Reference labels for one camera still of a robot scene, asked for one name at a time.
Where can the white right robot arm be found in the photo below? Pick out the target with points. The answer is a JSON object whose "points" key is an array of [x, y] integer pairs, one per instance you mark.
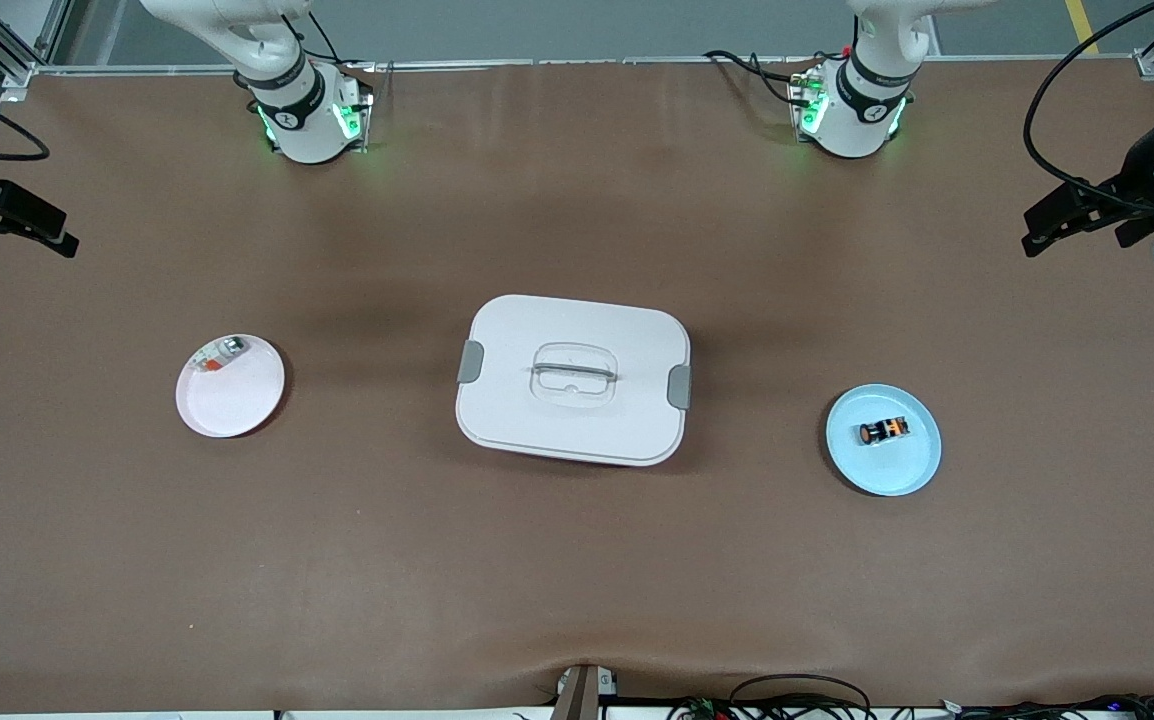
{"points": [[302, 110]]}

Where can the white lidded box grey clips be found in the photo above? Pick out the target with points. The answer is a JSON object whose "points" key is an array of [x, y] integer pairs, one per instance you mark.
{"points": [[577, 400]]}

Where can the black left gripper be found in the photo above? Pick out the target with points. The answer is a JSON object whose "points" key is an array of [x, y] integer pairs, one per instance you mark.
{"points": [[1124, 190]]}

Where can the pink round plate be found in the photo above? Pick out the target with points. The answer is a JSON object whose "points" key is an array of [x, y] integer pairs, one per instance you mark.
{"points": [[232, 400]]}

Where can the light blue round plate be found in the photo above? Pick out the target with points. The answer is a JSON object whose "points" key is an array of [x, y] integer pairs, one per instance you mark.
{"points": [[897, 465]]}

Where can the small white orange component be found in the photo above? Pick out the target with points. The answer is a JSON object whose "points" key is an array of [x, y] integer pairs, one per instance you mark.
{"points": [[222, 353]]}

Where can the table edge mounting bracket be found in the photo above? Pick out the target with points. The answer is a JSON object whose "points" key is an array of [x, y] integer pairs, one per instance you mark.
{"points": [[577, 700]]}

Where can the aluminium table edge rail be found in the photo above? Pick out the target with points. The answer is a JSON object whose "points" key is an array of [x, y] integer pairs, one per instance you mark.
{"points": [[587, 62]]}

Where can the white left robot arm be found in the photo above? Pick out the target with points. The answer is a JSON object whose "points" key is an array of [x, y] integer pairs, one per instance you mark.
{"points": [[857, 100]]}

